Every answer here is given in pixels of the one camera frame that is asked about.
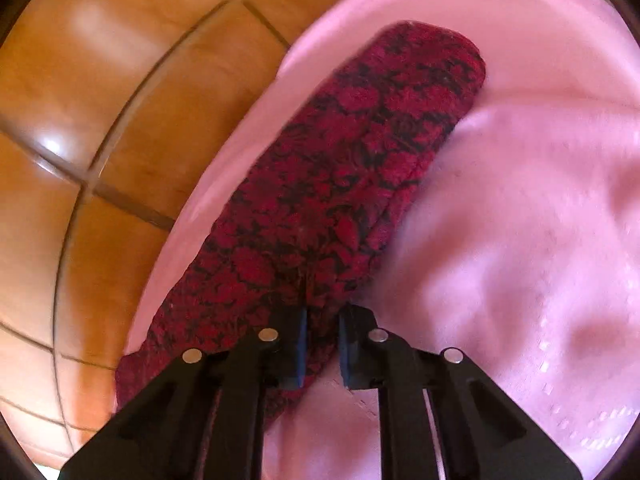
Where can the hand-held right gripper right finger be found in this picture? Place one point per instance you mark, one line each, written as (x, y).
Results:
(346, 347)

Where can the red black patterned garment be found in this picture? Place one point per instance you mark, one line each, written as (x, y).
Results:
(350, 160)

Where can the pink bed sheet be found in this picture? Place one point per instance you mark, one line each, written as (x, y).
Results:
(525, 210)

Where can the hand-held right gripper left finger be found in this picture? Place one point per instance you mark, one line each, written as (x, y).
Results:
(296, 345)

